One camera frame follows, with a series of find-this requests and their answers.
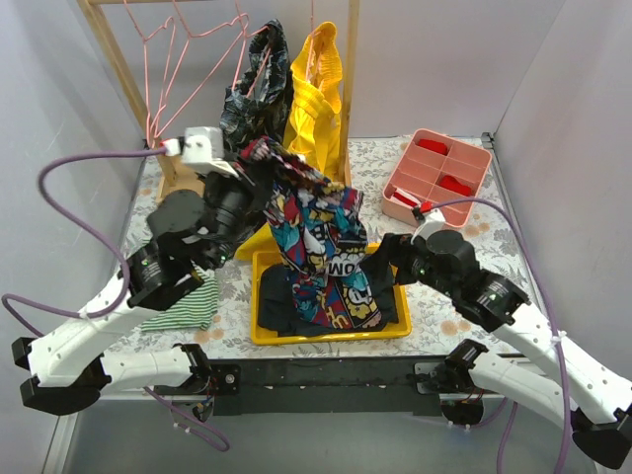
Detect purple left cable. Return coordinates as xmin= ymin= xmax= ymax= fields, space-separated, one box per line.
xmin=1 ymin=147 xmax=172 ymax=337

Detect red white cloth lower compartment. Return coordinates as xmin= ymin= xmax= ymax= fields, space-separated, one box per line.
xmin=391 ymin=188 xmax=421 ymax=208

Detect pink hanger with dark shorts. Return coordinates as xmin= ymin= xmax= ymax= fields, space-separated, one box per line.
xmin=231 ymin=0 xmax=277 ymax=100

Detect dark leaf print shorts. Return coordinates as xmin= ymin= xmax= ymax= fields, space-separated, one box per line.
xmin=219 ymin=19 xmax=294 ymax=153

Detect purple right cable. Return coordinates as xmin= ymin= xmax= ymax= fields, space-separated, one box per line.
xmin=432 ymin=197 xmax=574 ymax=474

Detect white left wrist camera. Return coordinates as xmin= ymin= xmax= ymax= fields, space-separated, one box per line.
xmin=161 ymin=126 xmax=237 ymax=177

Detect yellow plastic tray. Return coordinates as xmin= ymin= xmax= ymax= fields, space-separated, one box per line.
xmin=250 ymin=251 xmax=412 ymax=346

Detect pink hanger with yellow shorts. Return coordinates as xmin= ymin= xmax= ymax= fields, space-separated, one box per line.
xmin=305 ymin=0 xmax=319 ymax=86

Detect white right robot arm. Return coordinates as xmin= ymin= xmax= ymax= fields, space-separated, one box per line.
xmin=373 ymin=230 xmax=631 ymax=470

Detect red cloth upper compartment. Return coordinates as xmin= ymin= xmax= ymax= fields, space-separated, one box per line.
xmin=417 ymin=138 xmax=449 ymax=156

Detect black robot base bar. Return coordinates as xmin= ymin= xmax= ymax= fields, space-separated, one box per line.
xmin=156 ymin=355 xmax=473 ymax=416

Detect yellow shorts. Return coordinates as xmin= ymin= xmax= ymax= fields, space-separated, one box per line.
xmin=234 ymin=21 xmax=344 ymax=261

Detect red cloth middle compartment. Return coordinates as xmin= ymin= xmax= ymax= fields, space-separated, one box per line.
xmin=438 ymin=175 xmax=472 ymax=197

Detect colourful comic print shorts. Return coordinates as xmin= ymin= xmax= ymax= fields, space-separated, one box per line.
xmin=240 ymin=136 xmax=397 ymax=332

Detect floral table cloth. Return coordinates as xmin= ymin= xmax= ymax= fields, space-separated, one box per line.
xmin=96 ymin=136 xmax=537 ymax=361

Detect wooden clothes rack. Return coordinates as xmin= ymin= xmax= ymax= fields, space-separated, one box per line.
xmin=78 ymin=1 xmax=359 ymax=185

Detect pink wire hanger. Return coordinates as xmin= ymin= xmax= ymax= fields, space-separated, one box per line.
xmin=122 ymin=1 xmax=190 ymax=147
xmin=163 ymin=1 xmax=249 ymax=136

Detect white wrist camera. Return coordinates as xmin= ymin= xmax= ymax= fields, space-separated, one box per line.
xmin=411 ymin=202 xmax=446 ymax=243
xmin=161 ymin=126 xmax=237 ymax=177

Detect green striped shirt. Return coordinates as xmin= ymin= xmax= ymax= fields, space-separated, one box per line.
xmin=140 ymin=268 xmax=219 ymax=333

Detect purple cable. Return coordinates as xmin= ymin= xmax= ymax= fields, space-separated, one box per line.
xmin=432 ymin=197 xmax=574 ymax=474
xmin=1 ymin=147 xmax=172 ymax=337

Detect pink divided organiser box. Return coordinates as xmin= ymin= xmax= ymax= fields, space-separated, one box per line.
xmin=381 ymin=128 xmax=492 ymax=225

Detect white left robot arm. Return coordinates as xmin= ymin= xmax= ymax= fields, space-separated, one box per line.
xmin=12 ymin=171 xmax=274 ymax=416

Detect dark navy garment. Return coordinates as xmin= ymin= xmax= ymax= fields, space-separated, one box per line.
xmin=257 ymin=261 xmax=399 ymax=337

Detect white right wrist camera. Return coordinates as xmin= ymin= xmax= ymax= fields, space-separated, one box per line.
xmin=411 ymin=202 xmax=446 ymax=243

